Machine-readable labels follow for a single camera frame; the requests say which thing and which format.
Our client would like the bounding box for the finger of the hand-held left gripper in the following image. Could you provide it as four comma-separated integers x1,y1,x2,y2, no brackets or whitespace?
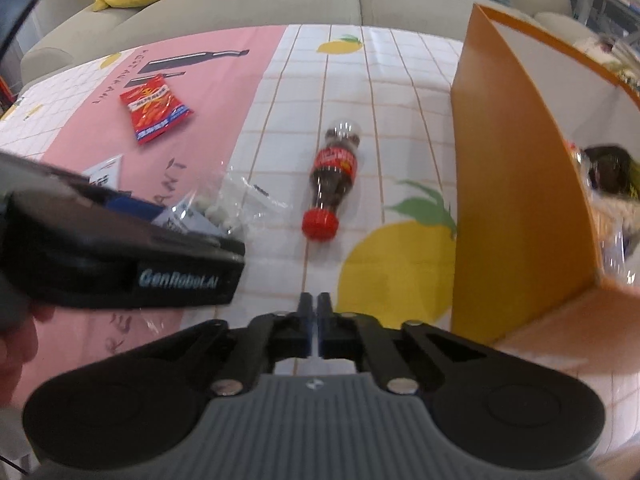
0,151,153,221

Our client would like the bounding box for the pink and white printed tablecloth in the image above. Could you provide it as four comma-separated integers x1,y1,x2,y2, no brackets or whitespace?
0,22,640,480

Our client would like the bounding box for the clear white snack stick packet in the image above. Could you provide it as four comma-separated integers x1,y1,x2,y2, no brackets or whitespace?
81,154,125,188

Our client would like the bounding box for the beige sofa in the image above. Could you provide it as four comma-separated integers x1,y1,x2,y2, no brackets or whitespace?
20,0,601,92

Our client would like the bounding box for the orange cardboard box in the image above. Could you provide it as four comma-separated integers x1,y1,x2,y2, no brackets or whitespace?
450,4,640,346

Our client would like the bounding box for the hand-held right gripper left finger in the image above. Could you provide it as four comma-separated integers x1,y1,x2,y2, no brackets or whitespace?
145,292,317,396

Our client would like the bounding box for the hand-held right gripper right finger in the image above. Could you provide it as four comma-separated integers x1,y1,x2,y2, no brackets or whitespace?
317,292,488,395

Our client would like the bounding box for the person's left hand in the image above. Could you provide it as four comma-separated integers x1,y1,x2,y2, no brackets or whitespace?
0,305,56,403

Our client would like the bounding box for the red snack packet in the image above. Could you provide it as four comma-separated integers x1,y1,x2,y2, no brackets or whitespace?
119,73,195,147

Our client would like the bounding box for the dark flat panel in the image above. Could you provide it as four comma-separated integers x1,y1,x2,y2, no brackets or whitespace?
0,0,43,63

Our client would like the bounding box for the round clear white snack pack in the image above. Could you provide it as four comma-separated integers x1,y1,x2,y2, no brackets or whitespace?
150,167,291,238

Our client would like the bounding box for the cola bottle shaped candy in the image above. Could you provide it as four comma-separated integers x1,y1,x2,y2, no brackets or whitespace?
301,117,365,242

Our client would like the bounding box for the stack of magazines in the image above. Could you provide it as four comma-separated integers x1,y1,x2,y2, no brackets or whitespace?
572,35,640,88

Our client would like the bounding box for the dark green snack bag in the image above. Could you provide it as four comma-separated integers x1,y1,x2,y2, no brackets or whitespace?
582,144,638,197

